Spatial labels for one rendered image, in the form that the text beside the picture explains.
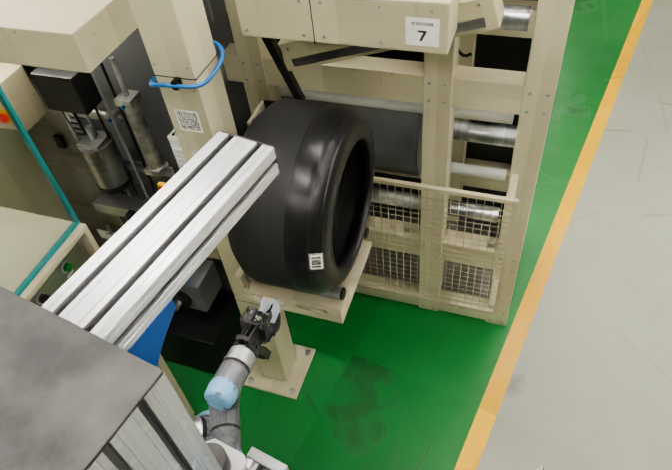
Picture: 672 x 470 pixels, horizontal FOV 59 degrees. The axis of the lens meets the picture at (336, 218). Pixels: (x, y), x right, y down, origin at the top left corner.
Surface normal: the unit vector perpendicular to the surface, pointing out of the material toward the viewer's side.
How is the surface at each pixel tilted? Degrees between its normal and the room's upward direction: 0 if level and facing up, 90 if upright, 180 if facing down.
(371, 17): 90
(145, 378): 0
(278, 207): 50
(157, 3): 90
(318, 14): 90
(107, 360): 0
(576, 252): 0
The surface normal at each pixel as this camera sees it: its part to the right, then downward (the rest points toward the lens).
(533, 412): -0.09, -0.68
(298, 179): -0.26, -0.15
